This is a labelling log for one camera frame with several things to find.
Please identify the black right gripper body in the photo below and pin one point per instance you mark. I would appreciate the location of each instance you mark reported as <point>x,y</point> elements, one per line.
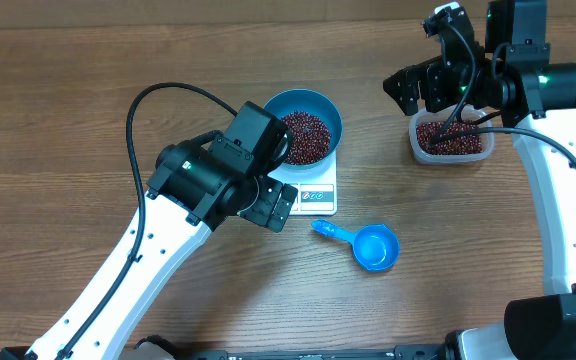
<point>445,90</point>

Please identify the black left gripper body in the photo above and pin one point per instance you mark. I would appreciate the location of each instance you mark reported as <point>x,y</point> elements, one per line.
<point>262,210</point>

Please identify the blue plastic measuring scoop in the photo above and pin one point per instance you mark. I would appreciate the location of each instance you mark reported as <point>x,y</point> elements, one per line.
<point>375,247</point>

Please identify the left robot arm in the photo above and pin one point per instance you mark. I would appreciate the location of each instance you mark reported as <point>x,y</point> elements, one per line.
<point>197,185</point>

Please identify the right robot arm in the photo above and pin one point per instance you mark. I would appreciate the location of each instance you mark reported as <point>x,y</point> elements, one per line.
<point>511,73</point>

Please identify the white digital kitchen scale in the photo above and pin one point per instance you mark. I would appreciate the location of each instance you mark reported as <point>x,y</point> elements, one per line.
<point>316,184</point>

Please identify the red beans in bowl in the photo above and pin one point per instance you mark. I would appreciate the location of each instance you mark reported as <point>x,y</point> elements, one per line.
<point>311,138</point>

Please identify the teal blue bowl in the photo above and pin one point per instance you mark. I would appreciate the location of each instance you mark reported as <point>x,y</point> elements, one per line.
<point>313,102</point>

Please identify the clear plastic bean container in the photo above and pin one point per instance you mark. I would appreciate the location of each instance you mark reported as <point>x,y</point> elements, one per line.
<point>423,127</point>

